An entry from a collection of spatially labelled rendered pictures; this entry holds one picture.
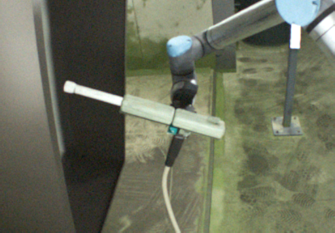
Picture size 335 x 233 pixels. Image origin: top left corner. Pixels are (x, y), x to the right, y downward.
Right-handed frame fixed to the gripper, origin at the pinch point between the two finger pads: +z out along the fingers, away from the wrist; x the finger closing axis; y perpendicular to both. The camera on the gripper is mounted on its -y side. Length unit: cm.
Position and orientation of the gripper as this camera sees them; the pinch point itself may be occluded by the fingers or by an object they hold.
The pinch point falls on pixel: (180, 129)
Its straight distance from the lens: 95.8
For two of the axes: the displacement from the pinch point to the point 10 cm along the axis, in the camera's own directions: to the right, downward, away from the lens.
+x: -9.6, -2.9, -0.4
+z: -1.3, 5.5, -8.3
